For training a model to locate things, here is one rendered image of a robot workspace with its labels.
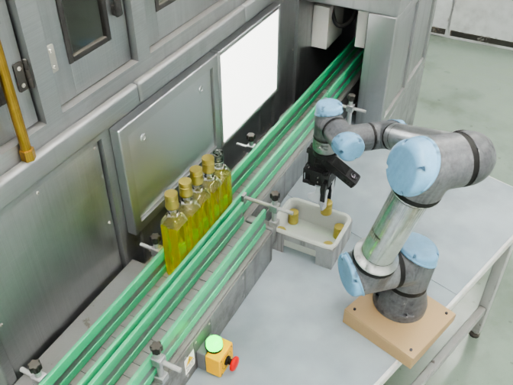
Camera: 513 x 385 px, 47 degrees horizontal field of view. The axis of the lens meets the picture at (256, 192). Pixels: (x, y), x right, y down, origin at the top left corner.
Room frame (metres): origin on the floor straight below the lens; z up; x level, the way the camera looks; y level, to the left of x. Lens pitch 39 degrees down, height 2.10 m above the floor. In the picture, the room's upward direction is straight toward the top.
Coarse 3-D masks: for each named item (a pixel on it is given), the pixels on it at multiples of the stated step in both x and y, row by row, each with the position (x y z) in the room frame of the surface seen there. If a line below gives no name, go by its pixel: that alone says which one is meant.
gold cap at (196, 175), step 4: (192, 168) 1.26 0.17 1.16; (196, 168) 1.26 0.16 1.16; (200, 168) 1.26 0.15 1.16; (192, 172) 1.24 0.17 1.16; (196, 172) 1.24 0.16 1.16; (200, 172) 1.24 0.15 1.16; (192, 176) 1.24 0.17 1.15; (196, 176) 1.24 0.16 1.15; (200, 176) 1.24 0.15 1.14; (192, 180) 1.24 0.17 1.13; (196, 180) 1.24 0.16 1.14; (200, 180) 1.24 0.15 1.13; (192, 184) 1.24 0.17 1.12; (196, 184) 1.24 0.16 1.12; (200, 184) 1.24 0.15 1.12
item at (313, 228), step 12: (288, 204) 1.49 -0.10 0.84; (300, 204) 1.51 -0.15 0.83; (312, 204) 1.49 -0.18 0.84; (288, 216) 1.48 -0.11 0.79; (300, 216) 1.50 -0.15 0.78; (312, 216) 1.48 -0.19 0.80; (324, 216) 1.46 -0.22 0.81; (336, 216) 1.45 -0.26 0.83; (348, 216) 1.43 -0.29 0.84; (276, 228) 1.37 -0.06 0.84; (288, 228) 1.45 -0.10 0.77; (300, 228) 1.45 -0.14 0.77; (312, 228) 1.45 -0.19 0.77; (324, 228) 1.45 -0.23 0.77; (312, 240) 1.32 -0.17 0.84; (324, 240) 1.39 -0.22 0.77; (336, 240) 1.32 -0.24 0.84
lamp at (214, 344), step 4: (212, 336) 0.95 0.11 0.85; (216, 336) 0.95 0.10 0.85; (208, 340) 0.94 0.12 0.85; (212, 340) 0.94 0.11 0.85; (216, 340) 0.94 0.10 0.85; (220, 340) 0.94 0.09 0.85; (208, 344) 0.93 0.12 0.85; (212, 344) 0.93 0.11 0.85; (216, 344) 0.93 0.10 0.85; (220, 344) 0.93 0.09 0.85; (208, 348) 0.92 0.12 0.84; (212, 348) 0.92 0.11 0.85; (216, 348) 0.92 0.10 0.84; (220, 348) 0.92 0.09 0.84; (212, 352) 0.92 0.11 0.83; (216, 352) 0.92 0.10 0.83
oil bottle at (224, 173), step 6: (222, 168) 1.35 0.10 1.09; (228, 168) 1.36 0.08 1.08; (216, 174) 1.33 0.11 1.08; (222, 174) 1.33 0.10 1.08; (228, 174) 1.35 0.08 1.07; (222, 180) 1.32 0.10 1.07; (228, 180) 1.35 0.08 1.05; (228, 186) 1.35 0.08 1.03; (228, 192) 1.35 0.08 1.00; (228, 198) 1.35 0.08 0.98; (228, 204) 1.35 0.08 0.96
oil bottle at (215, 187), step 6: (204, 180) 1.29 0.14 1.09; (210, 180) 1.29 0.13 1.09; (216, 180) 1.30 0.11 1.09; (204, 186) 1.28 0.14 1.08; (210, 186) 1.28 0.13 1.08; (216, 186) 1.29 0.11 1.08; (222, 186) 1.31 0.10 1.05; (216, 192) 1.28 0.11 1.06; (222, 192) 1.31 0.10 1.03; (216, 198) 1.28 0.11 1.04; (222, 198) 1.31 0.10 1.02; (216, 204) 1.28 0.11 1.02; (222, 204) 1.31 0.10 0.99; (216, 210) 1.28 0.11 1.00; (222, 210) 1.31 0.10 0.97; (216, 216) 1.28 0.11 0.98
